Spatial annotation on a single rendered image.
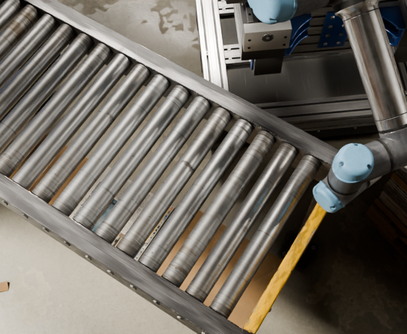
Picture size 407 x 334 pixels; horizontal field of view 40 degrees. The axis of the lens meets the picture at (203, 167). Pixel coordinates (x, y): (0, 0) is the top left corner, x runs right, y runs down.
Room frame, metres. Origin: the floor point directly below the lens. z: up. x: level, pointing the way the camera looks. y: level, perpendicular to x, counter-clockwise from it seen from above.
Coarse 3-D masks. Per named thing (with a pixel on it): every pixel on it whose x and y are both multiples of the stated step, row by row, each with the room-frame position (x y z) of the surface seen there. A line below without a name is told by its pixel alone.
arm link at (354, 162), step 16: (352, 144) 0.50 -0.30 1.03; (368, 144) 0.51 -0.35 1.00; (336, 160) 0.47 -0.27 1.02; (352, 160) 0.46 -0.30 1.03; (368, 160) 0.46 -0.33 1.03; (384, 160) 0.47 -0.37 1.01; (336, 176) 0.45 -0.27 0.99; (352, 176) 0.44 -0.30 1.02; (368, 176) 0.44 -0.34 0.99; (352, 192) 0.43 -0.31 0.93
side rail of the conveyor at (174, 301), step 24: (0, 192) 0.54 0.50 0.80; (24, 192) 0.54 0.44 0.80; (24, 216) 0.48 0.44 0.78; (48, 216) 0.47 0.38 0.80; (72, 240) 0.41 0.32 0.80; (96, 240) 0.41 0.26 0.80; (96, 264) 0.37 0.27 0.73; (120, 264) 0.34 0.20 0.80; (144, 288) 0.29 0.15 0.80; (168, 288) 0.28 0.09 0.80; (168, 312) 0.24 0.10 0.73; (192, 312) 0.23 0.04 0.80; (216, 312) 0.22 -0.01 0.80
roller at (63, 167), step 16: (128, 80) 0.84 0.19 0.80; (144, 80) 0.85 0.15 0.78; (112, 96) 0.80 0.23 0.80; (128, 96) 0.80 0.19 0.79; (112, 112) 0.75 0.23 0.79; (96, 128) 0.71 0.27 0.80; (80, 144) 0.66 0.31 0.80; (64, 160) 0.62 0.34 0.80; (80, 160) 0.63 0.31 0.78; (48, 176) 0.58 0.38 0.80; (64, 176) 0.58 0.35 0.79; (32, 192) 0.54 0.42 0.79; (48, 192) 0.54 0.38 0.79
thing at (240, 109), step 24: (24, 0) 1.14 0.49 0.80; (48, 0) 1.13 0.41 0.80; (72, 24) 1.04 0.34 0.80; (96, 24) 1.04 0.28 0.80; (120, 48) 0.95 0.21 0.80; (144, 48) 0.94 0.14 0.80; (168, 72) 0.86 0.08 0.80; (192, 72) 0.86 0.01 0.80; (192, 96) 0.80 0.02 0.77; (216, 96) 0.78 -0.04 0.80; (264, 120) 0.70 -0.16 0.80; (312, 144) 0.62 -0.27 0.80
